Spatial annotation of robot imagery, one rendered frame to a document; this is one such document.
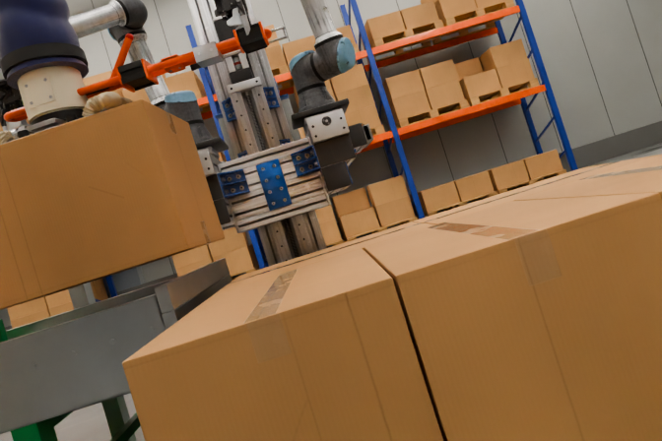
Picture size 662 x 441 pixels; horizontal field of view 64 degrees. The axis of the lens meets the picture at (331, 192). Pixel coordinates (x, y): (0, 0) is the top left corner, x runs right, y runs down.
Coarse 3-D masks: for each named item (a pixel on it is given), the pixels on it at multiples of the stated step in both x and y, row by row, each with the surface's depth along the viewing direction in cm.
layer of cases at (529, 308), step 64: (512, 192) 163; (576, 192) 108; (640, 192) 81; (320, 256) 148; (384, 256) 101; (448, 256) 77; (512, 256) 75; (576, 256) 75; (640, 256) 75; (192, 320) 95; (256, 320) 74; (320, 320) 74; (384, 320) 74; (448, 320) 75; (512, 320) 75; (576, 320) 75; (640, 320) 75; (128, 384) 74; (192, 384) 74; (256, 384) 74; (320, 384) 74; (384, 384) 74; (448, 384) 74; (512, 384) 74; (576, 384) 74; (640, 384) 75
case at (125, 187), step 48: (48, 144) 135; (96, 144) 135; (144, 144) 134; (192, 144) 170; (0, 192) 135; (48, 192) 135; (96, 192) 134; (144, 192) 134; (192, 192) 153; (0, 240) 135; (48, 240) 134; (96, 240) 134; (144, 240) 134; (192, 240) 138; (0, 288) 135; (48, 288) 134
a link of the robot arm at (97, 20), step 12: (120, 0) 196; (132, 0) 199; (96, 12) 190; (108, 12) 192; (120, 12) 195; (132, 12) 198; (144, 12) 204; (72, 24) 184; (84, 24) 186; (96, 24) 189; (108, 24) 194; (120, 24) 199; (132, 24) 203
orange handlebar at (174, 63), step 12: (228, 48) 155; (168, 60) 152; (180, 60) 152; (192, 60) 156; (156, 72) 156; (168, 72) 156; (96, 84) 152; (108, 84) 152; (24, 108) 153; (12, 120) 156
